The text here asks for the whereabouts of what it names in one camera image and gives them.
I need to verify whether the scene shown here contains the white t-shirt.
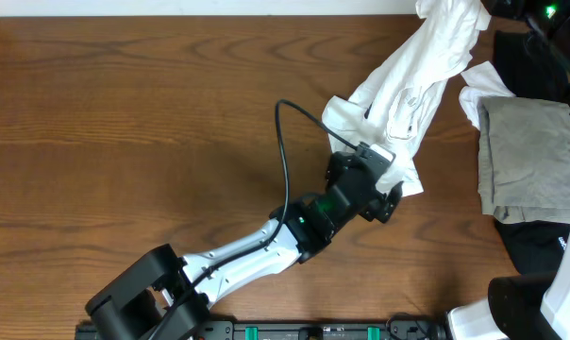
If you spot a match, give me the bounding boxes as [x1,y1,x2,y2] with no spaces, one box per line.
[322,0,491,196]

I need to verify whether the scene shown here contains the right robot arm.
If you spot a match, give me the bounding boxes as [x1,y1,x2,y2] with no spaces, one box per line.
[434,0,570,340]

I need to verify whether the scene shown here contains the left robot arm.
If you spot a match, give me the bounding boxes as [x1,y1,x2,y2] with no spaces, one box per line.
[85,183,402,339]

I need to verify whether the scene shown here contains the grey garment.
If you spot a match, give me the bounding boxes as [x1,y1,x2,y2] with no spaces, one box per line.
[478,96,570,224]

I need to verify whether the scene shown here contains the black garment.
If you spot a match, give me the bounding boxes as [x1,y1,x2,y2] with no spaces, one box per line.
[493,30,569,102]

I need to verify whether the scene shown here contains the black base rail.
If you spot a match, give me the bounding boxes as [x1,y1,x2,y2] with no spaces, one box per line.
[75,299,452,340]

